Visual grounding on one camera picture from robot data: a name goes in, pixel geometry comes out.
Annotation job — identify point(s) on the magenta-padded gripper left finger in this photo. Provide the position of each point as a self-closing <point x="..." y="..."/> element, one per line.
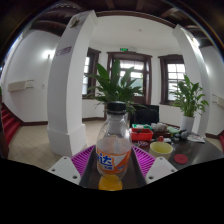
<point x="63" y="168"/>

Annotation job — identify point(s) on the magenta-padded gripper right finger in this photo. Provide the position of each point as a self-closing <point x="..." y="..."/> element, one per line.
<point x="160" y="168"/>

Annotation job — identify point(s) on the clear orange-label drink bottle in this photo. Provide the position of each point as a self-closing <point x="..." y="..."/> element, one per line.
<point x="113" y="146"/>

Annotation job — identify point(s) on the yellow-green cup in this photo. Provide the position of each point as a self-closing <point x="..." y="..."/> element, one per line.
<point x="161" y="152"/>

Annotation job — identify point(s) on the small red ball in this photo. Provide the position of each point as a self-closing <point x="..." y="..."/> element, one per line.
<point x="160" y="138"/>

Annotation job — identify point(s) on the purple-edged round sticker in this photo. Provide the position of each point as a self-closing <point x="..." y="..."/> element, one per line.
<point x="143" y="143"/>

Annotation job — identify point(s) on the red plastic box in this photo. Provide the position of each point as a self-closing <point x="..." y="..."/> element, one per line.
<point x="141" y="135"/>

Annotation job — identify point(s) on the dark box with white packets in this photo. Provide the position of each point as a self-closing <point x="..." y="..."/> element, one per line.
<point x="159" y="127"/>

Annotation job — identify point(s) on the grey rounded object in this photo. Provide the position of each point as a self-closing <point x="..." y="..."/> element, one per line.
<point x="184" y="134"/>

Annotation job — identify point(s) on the green box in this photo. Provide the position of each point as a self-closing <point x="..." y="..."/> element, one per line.
<point x="140" y="126"/>

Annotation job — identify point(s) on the printed paper leaflet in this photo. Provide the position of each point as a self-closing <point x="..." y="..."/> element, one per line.
<point x="196" y="138"/>

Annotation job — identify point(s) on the black chair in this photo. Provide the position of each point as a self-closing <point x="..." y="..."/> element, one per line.
<point x="146" y="115"/>

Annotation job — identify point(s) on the red carpeted staircase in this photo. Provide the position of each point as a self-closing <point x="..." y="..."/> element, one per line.
<point x="9" y="125"/>
<point x="222" y="140"/>

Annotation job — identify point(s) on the leafy plant in white pot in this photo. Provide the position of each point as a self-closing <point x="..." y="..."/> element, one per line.
<point x="188" y="100"/>
<point x="113" y="86"/>

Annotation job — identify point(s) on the dark wooden double door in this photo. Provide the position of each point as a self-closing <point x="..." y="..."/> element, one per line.
<point x="147" y="83"/>

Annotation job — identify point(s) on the dark-framed window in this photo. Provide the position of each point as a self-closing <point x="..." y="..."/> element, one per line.
<point x="175" y="71"/>
<point x="93" y="73"/>

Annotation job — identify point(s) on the purple pillar sign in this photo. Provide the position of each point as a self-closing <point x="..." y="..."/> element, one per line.
<point x="64" y="51"/>

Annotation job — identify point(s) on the green exit sign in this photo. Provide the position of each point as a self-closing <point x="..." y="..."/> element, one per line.
<point x="124" y="49"/>

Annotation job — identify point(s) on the white wall radiator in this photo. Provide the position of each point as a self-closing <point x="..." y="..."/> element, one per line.
<point x="20" y="85"/>
<point x="219" y="100"/>

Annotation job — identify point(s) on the wall lamp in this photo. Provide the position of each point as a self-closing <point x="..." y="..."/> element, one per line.
<point x="195" y="41"/>
<point x="48" y="55"/>

